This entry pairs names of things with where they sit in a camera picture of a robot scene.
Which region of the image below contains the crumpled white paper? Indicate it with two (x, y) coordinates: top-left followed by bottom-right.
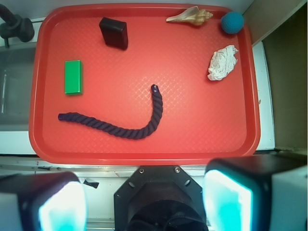
(207, 45), (238, 81)

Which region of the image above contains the blue knitted ball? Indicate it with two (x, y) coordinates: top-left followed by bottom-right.
(221, 12), (244, 34)

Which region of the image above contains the black octagonal mount plate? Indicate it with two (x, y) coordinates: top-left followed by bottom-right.
(114, 166), (208, 231)

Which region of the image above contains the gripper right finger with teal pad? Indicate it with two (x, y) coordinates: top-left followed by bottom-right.
(203, 154), (308, 231)

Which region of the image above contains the black rectangular block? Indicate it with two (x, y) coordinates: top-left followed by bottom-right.
(99, 17), (128, 51)

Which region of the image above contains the green rectangular block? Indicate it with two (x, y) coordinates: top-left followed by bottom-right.
(64, 60), (83, 95)

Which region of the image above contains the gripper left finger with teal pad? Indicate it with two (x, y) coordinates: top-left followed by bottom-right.
(0, 172), (88, 231)

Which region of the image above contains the red plastic tray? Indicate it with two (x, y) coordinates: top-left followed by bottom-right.
(29, 4), (260, 166)

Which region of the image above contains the dark purple rope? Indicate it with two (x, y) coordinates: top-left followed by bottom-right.
(58, 84), (164, 140)

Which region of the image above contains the beige conch seashell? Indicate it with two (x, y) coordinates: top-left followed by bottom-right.
(166, 6), (213, 26)

